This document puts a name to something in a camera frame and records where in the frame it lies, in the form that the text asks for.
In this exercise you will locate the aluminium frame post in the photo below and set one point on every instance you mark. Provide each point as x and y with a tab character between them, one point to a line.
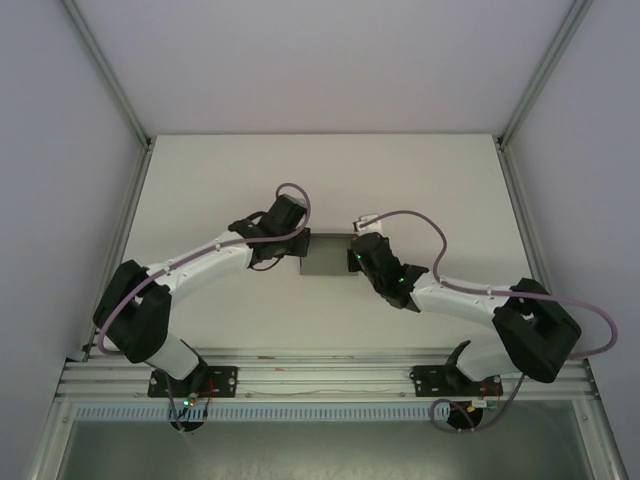
542	75
107	75

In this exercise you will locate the grey metal sheet panel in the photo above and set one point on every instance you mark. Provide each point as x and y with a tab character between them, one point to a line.
320	450

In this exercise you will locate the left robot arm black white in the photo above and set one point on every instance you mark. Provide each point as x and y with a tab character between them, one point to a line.
200	265

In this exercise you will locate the aluminium table side rail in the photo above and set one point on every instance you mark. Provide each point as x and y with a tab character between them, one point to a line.
517	200
120	225

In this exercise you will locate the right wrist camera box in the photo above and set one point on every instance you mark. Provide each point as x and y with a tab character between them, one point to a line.
367	222

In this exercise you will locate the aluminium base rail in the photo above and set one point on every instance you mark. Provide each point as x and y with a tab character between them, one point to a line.
325	372

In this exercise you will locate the small circuit board with LED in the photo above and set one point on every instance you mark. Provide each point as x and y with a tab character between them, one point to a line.
189	401
487	403

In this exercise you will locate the grey paper box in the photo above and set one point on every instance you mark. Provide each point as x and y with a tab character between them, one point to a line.
327	255

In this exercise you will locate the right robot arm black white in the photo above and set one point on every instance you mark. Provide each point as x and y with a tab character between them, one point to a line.
465	300

